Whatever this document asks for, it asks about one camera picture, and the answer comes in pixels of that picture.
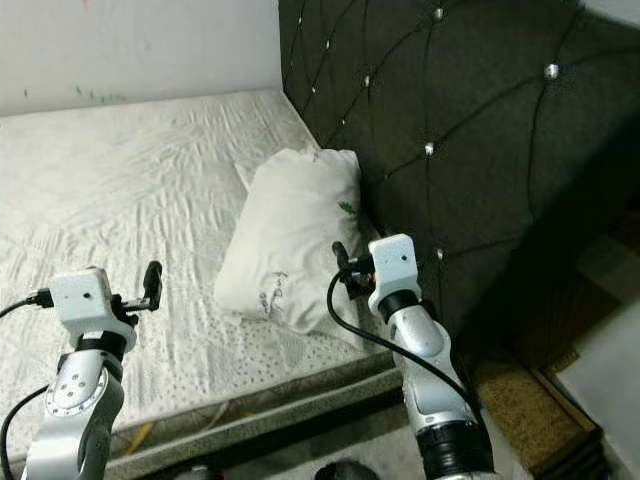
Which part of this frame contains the white pillow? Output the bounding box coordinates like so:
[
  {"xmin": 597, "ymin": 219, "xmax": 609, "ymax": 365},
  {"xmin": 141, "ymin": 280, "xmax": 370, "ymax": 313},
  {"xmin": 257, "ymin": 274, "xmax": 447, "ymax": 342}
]
[{"xmin": 212, "ymin": 148, "xmax": 367, "ymax": 338}]

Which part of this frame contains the cream quilted mattress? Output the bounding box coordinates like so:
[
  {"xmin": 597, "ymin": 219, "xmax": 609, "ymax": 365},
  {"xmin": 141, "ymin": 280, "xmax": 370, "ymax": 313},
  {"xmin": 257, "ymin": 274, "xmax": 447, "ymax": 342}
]
[{"xmin": 0, "ymin": 89, "xmax": 408, "ymax": 473}]

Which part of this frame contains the grey bed base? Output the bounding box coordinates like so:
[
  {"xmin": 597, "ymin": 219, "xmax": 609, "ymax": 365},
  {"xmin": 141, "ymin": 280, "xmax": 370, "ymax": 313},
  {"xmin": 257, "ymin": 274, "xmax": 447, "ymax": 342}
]
[{"xmin": 120, "ymin": 355, "xmax": 411, "ymax": 480}]

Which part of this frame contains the dark right robot foot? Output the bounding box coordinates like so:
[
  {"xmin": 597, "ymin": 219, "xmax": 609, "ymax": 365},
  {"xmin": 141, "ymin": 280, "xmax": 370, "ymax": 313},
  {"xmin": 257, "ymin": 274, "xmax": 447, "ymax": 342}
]
[{"xmin": 313, "ymin": 459, "xmax": 383, "ymax": 480}]

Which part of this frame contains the dark tufted headboard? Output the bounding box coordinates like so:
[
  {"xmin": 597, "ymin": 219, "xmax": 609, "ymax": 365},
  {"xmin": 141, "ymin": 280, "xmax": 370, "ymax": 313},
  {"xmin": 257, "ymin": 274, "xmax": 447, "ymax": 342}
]
[{"xmin": 277, "ymin": 0, "xmax": 640, "ymax": 353}]

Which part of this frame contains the brown floor mat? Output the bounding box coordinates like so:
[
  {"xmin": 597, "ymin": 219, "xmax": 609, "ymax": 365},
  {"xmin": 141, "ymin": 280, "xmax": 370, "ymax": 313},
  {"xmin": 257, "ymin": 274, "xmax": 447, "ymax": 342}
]
[{"xmin": 472, "ymin": 352, "xmax": 603, "ymax": 473}]

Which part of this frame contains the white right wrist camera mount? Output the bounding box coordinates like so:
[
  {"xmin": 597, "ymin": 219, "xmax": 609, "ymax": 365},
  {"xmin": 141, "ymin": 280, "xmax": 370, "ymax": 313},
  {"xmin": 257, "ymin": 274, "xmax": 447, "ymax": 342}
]
[{"xmin": 367, "ymin": 233, "xmax": 422, "ymax": 317}]

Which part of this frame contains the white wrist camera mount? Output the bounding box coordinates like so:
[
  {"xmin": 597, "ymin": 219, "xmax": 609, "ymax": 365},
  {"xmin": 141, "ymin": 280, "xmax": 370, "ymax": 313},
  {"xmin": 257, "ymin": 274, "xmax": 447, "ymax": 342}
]
[
  {"xmin": 49, "ymin": 266, "xmax": 138, "ymax": 353},
  {"xmin": 367, "ymin": 233, "xmax": 422, "ymax": 317}
]

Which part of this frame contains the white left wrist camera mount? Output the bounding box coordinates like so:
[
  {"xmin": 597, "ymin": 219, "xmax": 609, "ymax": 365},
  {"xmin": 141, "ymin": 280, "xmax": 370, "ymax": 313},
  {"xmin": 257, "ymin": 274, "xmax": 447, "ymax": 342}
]
[{"xmin": 49, "ymin": 266, "xmax": 138, "ymax": 353}]

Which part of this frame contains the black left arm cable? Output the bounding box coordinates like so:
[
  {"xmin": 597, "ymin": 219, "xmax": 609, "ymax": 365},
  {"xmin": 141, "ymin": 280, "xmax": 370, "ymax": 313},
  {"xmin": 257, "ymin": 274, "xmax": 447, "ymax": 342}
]
[
  {"xmin": 0, "ymin": 289, "xmax": 57, "ymax": 319},
  {"xmin": 0, "ymin": 385, "xmax": 66, "ymax": 480}
]

